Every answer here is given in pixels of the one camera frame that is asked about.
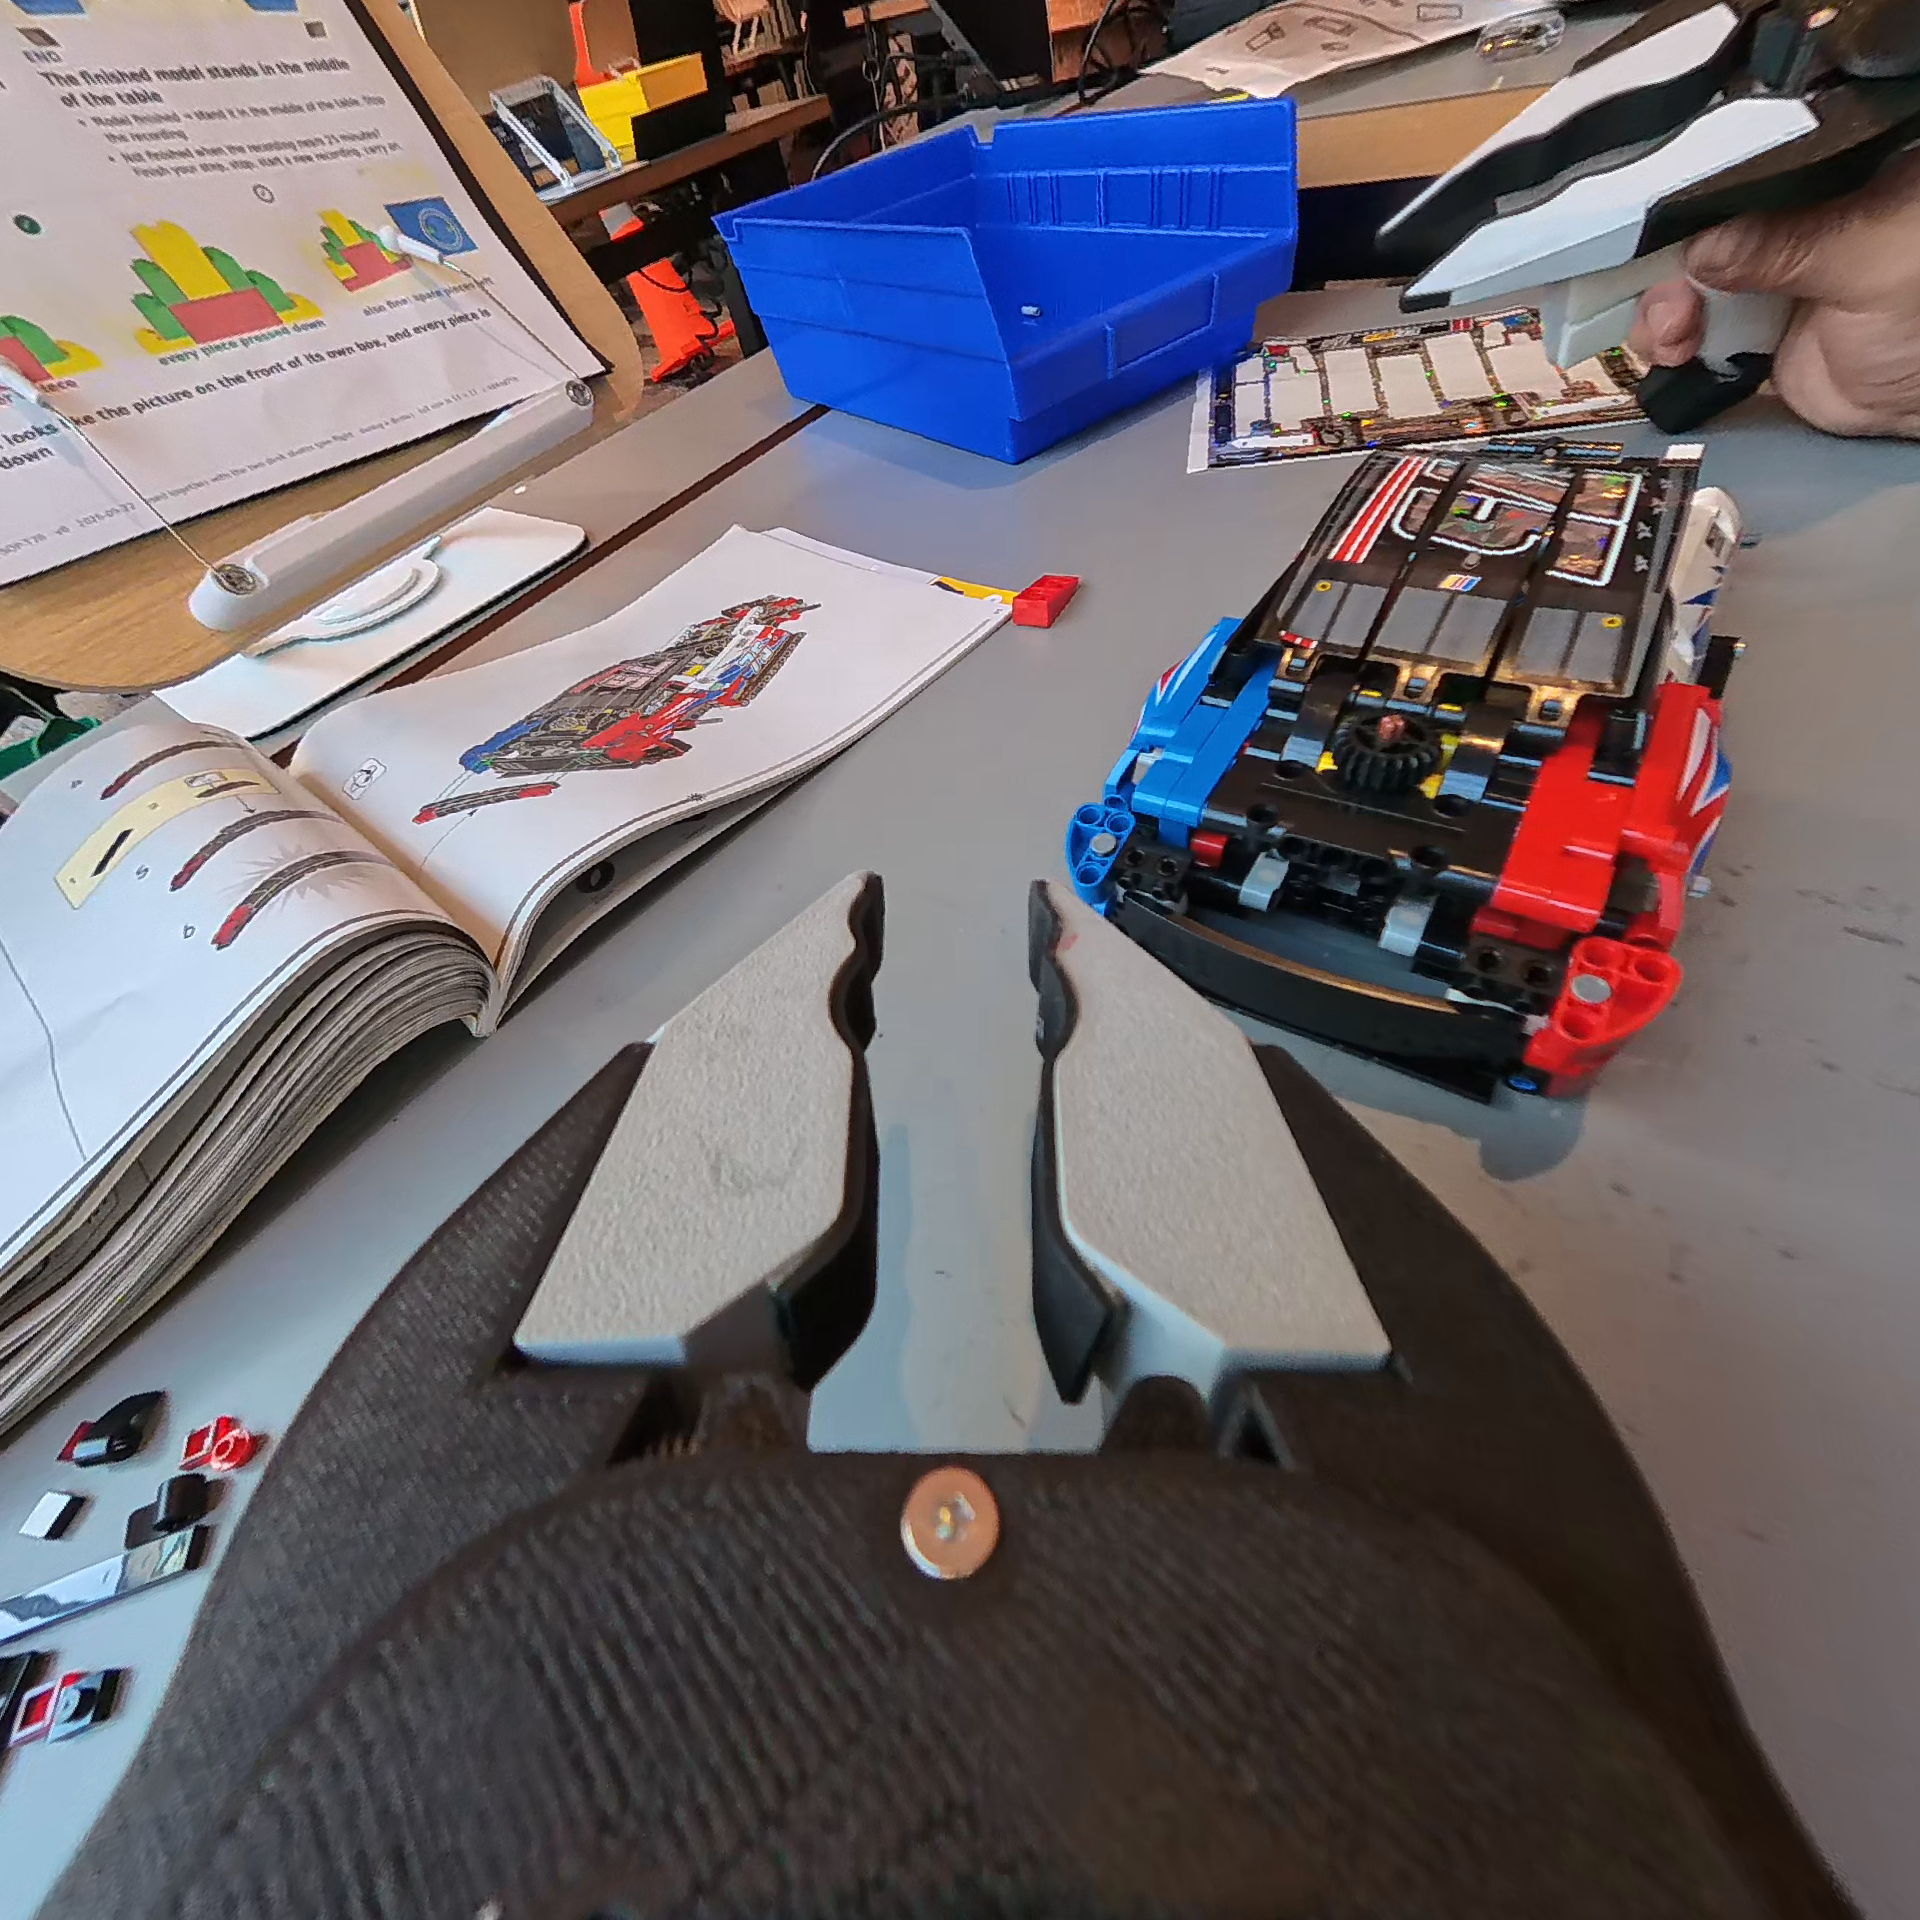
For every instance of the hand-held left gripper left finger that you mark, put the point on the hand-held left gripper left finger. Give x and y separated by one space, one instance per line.
721 1153

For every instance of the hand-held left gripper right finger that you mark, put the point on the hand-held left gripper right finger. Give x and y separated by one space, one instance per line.
1200 1188

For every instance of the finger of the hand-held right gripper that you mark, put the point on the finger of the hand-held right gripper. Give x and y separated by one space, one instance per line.
1622 203
1622 66

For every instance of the toy brick car model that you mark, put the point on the toy brick car model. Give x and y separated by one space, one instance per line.
1443 599

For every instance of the instruction booklet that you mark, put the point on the instruction booklet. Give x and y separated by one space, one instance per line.
842 660

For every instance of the person's right hand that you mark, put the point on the person's right hand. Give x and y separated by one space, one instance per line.
1861 302

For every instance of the neighbouring wooden-edged table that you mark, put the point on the neighbouring wooden-edged table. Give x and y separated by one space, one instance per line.
1396 143

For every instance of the holographic sticker sheet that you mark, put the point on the holographic sticker sheet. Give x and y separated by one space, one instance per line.
1396 385

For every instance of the white paper sheet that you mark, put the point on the white paper sheet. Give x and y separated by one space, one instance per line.
1321 37

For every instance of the red brick piece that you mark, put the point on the red brick piece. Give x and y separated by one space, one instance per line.
1046 599

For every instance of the blue plastic bin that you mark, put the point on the blue plastic bin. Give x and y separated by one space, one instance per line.
975 302

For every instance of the white board stand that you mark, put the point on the white board stand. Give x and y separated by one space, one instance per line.
390 578

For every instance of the loose small brick pieces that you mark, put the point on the loose small brick pieces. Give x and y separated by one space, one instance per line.
113 1431

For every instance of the orange cone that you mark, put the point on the orange cone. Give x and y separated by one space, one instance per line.
669 309

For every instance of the yellow box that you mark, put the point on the yellow box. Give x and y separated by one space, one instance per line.
633 90

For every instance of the clear acrylic stand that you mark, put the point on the clear acrylic stand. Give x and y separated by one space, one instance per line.
556 134

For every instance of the instruction board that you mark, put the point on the instruction board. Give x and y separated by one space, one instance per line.
227 228

